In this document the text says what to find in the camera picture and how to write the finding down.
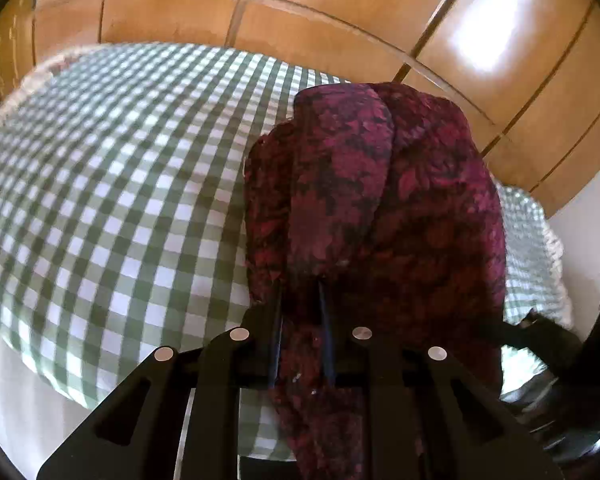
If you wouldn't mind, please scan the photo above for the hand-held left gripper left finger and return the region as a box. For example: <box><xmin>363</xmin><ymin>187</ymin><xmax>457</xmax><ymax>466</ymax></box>
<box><xmin>36</xmin><ymin>279</ymin><xmax>285</xmax><ymax>480</ymax></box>

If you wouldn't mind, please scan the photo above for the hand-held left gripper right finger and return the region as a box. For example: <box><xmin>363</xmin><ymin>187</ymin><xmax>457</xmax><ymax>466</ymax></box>
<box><xmin>317</xmin><ymin>279</ymin><xmax>564</xmax><ymax>480</ymax></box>

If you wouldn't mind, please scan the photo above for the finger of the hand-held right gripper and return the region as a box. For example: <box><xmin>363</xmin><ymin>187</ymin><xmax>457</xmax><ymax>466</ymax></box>
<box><xmin>472</xmin><ymin>310</ymin><xmax>587</xmax><ymax>377</ymax></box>

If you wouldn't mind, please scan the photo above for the dark red floral sweater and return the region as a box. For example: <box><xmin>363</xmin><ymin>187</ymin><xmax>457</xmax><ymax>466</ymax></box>
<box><xmin>242</xmin><ymin>80</ymin><xmax>509</xmax><ymax>480</ymax></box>

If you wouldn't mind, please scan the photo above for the green checked bed sheet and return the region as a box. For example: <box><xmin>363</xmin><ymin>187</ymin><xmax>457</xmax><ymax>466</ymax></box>
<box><xmin>0</xmin><ymin>42</ymin><xmax>577</xmax><ymax>463</ymax></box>

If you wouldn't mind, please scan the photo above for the white mattress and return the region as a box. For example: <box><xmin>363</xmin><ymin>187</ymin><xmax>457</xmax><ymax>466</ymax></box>
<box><xmin>0</xmin><ymin>310</ymin><xmax>193</xmax><ymax>480</ymax></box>

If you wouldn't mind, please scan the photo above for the wooden wardrobe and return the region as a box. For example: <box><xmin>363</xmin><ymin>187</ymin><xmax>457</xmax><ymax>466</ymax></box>
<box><xmin>0</xmin><ymin>0</ymin><xmax>600</xmax><ymax>216</ymax></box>

